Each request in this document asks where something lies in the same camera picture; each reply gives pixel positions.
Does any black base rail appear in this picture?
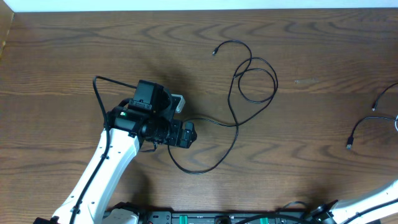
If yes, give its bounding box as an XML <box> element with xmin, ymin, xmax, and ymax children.
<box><xmin>102</xmin><ymin>202</ymin><xmax>382</xmax><ymax>224</ymax></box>

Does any cardboard box edge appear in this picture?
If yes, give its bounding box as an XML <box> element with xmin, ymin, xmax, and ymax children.
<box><xmin>0</xmin><ymin>0</ymin><xmax>14</xmax><ymax>56</ymax></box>

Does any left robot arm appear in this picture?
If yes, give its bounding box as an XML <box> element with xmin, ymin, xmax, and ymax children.
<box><xmin>35</xmin><ymin>80</ymin><xmax>197</xmax><ymax>224</ymax></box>

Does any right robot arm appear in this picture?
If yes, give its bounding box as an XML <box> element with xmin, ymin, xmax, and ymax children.
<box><xmin>307</xmin><ymin>180</ymin><xmax>397</xmax><ymax>224</ymax></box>

